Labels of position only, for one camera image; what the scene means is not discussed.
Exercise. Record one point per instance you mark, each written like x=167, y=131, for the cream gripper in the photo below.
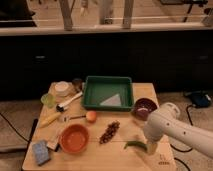
x=151, y=147

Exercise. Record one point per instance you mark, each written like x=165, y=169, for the white round container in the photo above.
x=62, y=88

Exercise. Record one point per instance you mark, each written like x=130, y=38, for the yellow banana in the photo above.
x=48, y=120

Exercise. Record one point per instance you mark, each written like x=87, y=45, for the dark maroon bowl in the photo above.
x=143, y=107

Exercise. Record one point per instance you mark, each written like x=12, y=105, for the black device on floor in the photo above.
x=199, y=99

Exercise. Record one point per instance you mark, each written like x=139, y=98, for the orange peach fruit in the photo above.
x=91, y=116

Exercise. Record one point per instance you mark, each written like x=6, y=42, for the blue sponge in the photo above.
x=40, y=152

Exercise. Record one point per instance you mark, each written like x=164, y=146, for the orange red bowl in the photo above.
x=74, y=139

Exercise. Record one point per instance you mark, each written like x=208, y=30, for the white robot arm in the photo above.
x=164, y=121

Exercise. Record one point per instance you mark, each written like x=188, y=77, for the green plastic tray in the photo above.
x=108, y=93

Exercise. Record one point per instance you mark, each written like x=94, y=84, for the small wooden block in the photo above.
x=53, y=143

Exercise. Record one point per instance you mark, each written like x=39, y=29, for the bunch of dark grapes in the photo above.
x=109, y=132

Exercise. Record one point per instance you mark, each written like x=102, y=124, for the white handled brush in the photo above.
x=61, y=107

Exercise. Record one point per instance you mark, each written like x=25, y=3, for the green plastic cup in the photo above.
x=48, y=100

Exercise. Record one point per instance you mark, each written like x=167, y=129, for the green pepper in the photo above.
x=138, y=144

